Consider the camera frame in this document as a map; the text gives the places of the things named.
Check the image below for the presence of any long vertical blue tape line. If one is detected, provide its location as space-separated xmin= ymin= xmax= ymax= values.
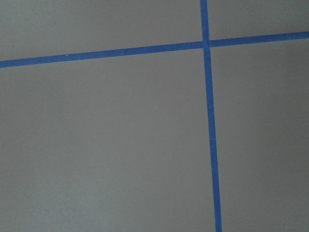
xmin=200 ymin=0 xmax=222 ymax=232

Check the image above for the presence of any long horizontal blue tape line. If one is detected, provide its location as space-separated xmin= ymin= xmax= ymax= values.
xmin=0 ymin=31 xmax=309 ymax=68

